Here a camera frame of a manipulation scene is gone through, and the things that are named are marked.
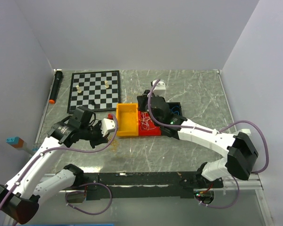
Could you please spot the red plastic bin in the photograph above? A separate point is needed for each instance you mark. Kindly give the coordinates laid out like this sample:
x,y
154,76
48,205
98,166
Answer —
x,y
146,125

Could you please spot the cream chess piece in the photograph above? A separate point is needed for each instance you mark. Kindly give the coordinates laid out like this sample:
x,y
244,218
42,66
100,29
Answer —
x,y
106,84
78,89

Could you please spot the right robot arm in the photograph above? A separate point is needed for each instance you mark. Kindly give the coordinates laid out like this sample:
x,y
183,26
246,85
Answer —
x,y
237,150

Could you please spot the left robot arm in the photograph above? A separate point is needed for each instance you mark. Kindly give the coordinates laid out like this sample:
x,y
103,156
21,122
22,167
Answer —
x,y
21,197

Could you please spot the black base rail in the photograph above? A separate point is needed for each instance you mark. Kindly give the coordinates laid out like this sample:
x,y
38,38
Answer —
x,y
181,184

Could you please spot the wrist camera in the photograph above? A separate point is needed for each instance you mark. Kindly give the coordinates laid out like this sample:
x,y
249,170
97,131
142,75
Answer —
x,y
108,125
160,88

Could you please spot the cream chess piece left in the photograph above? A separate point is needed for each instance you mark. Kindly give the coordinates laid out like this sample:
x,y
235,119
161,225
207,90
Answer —
x,y
78,89

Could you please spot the black marker orange cap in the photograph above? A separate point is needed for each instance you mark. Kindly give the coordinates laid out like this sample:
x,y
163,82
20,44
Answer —
x,y
58,77

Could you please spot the black plastic bin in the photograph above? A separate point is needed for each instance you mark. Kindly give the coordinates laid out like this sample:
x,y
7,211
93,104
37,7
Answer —
x,y
175,108

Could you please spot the grey white wall bracket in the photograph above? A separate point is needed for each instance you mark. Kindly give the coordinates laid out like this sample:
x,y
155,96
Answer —
x,y
246,131

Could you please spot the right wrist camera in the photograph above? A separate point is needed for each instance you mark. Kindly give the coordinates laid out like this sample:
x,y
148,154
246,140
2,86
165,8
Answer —
x,y
160,88

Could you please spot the cream chess piece right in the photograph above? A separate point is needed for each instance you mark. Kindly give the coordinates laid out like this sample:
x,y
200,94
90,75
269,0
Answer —
x,y
106,84

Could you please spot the black white chessboard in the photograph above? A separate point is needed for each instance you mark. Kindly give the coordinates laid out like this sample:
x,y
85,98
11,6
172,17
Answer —
x,y
93,88

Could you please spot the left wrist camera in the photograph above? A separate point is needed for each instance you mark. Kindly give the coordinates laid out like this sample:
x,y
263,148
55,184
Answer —
x,y
108,125

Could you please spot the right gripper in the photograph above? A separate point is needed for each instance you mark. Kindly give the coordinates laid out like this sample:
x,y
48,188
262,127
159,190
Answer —
x,y
142,100

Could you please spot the black chess piece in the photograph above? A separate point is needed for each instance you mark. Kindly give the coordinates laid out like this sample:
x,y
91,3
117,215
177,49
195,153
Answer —
x,y
92,102

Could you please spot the toy brick structure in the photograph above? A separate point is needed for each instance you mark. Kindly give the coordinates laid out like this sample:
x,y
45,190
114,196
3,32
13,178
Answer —
x,y
21,145

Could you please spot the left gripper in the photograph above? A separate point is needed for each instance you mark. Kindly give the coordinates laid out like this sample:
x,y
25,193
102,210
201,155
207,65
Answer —
x,y
100,139

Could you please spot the yellow plastic bin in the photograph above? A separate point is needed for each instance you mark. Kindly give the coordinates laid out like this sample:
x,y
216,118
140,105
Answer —
x,y
127,117

